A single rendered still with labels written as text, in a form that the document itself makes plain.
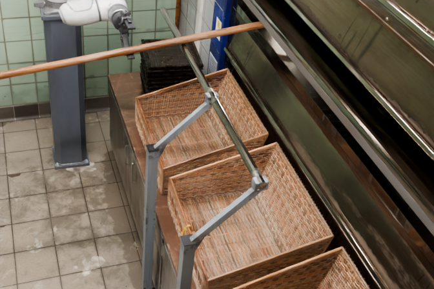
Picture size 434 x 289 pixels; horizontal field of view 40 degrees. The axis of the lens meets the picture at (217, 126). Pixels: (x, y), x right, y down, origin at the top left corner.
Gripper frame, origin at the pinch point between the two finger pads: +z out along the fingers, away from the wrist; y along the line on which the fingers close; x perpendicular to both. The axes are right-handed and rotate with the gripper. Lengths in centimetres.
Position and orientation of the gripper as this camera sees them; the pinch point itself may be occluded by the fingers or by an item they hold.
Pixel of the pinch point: (131, 42)
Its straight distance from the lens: 244.5
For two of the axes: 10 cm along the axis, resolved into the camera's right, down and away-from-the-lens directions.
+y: -1.0, 7.9, 6.0
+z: 3.3, 6.0, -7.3
